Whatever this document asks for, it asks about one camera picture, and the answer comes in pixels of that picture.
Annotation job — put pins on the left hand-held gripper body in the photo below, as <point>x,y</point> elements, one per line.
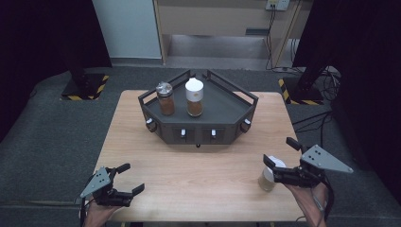
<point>99,183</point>

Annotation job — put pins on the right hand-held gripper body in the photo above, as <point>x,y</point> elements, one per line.
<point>318,159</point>

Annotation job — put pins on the silver-lid spice jar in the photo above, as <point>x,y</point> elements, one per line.
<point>165,99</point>

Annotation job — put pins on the black corner rack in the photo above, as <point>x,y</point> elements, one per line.
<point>217,107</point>

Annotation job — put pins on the white wall socket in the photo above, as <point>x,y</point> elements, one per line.
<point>277,4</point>

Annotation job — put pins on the person's right hand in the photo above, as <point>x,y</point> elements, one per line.
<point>307,195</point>

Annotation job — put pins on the person's left hand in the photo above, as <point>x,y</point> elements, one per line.
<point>101,216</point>

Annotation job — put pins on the hazard-striped stand base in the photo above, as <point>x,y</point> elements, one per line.
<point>302,96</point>
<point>94,85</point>

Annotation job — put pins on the white-lid spice jar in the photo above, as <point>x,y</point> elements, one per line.
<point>194,97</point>
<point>266,181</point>

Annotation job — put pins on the dark curtain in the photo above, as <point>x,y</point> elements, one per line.
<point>365,63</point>
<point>44,41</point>

